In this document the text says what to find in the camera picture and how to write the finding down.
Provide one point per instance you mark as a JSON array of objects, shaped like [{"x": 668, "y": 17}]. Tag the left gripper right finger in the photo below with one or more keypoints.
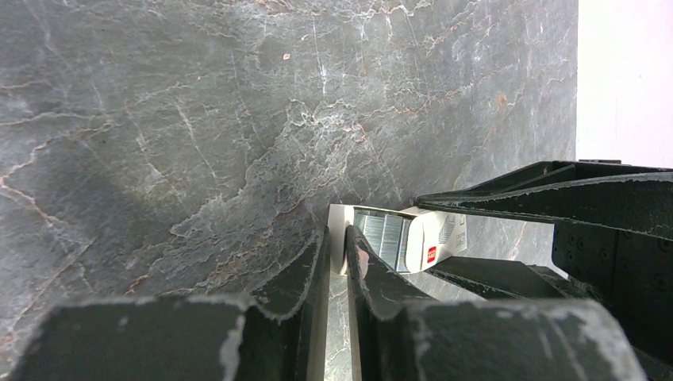
[{"x": 398, "y": 332}]

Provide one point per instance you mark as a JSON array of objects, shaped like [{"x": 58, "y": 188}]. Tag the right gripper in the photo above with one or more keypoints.
[{"x": 626, "y": 265}]

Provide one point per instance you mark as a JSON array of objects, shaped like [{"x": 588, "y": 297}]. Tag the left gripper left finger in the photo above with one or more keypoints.
[{"x": 277, "y": 332}]

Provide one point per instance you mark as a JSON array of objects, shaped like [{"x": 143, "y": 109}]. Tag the staple box grey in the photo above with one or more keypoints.
[{"x": 386, "y": 231}]

